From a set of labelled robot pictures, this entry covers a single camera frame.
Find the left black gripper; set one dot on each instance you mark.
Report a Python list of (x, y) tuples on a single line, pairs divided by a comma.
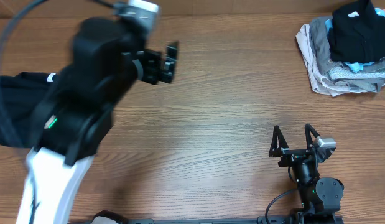
[(152, 74)]

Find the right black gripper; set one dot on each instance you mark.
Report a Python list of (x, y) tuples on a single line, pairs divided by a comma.
[(292, 155)]

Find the black t-shirt with logo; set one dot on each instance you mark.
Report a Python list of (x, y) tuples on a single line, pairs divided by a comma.
[(357, 33)]

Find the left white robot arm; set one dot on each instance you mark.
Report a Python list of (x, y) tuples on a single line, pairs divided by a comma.
[(69, 124)]

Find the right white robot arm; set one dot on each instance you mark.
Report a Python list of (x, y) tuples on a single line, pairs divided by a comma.
[(320, 196)]

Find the white patterned folded cloth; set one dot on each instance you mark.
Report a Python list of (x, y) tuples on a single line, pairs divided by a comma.
[(339, 73)]

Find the light blue printed t-shirt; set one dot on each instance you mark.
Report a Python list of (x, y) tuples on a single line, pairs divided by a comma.
[(355, 67)]

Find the beige folded garment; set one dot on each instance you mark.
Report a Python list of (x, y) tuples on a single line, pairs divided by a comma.
[(320, 83)]

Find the grey folded shorts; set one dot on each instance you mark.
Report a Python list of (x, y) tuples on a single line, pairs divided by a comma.
[(321, 49)]

